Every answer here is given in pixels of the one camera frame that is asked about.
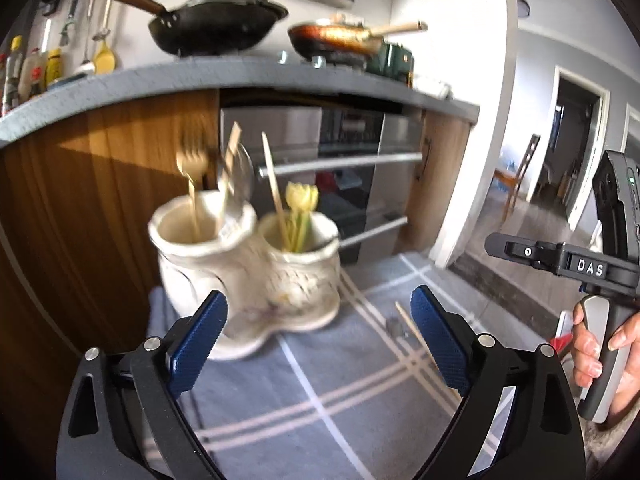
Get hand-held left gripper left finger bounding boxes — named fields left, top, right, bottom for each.
left=56, top=289, right=230, bottom=480

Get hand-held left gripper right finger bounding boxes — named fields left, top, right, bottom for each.
left=410, top=285, right=586, bottom=480

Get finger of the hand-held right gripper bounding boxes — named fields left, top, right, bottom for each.
left=484, top=231, right=568, bottom=276

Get wooden chopstick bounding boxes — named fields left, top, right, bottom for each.
left=261, top=131, right=291, bottom=251
left=215, top=121, right=243, bottom=238
left=394, top=301, right=441, bottom=366

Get cream ceramic double utensil holder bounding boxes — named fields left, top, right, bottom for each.
left=148, top=191, right=342, bottom=361

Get yellow flower spoon green handle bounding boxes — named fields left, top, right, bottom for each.
left=284, top=182, right=307, bottom=253

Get golden fork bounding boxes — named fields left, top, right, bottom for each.
left=175, top=130, right=211, bottom=241

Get person's right hand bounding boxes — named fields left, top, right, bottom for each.
left=571, top=302, right=640, bottom=413

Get wooden chair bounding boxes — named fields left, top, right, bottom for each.
left=492, top=132, right=543, bottom=221

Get red white object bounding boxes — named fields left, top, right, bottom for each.
left=550, top=310, right=576, bottom=363

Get wooden cabinet door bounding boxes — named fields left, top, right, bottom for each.
left=0, top=89, right=221, bottom=351
left=0, top=232, right=86, bottom=461
left=395, top=107, right=473, bottom=258

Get grey plaid cloth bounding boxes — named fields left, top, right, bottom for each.
left=145, top=252, right=521, bottom=480

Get metal spoon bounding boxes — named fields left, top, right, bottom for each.
left=216, top=141, right=256, bottom=211

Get green kitchen appliance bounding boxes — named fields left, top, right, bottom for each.
left=367, top=42, right=416, bottom=83

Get stainless steel built-in oven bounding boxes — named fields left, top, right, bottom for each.
left=219, top=105, right=426, bottom=266

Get grey speckled countertop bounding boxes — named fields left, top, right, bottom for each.
left=0, top=55, right=481, bottom=148

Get metal ladle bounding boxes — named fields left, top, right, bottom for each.
left=75, top=0, right=98, bottom=76

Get yellow spatula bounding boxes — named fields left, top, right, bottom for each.
left=92, top=0, right=118, bottom=76

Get row of condiment bottles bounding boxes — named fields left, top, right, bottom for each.
left=0, top=35, right=66, bottom=118

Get black wok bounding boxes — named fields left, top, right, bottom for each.
left=97, top=0, right=291, bottom=57

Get metal tongs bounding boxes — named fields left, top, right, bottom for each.
left=59, top=0, right=81, bottom=46

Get black cabinet handle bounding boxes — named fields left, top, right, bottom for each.
left=414, top=137, right=432, bottom=181

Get brown frying pan cream handle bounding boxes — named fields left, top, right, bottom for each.
left=287, top=12, right=428, bottom=61

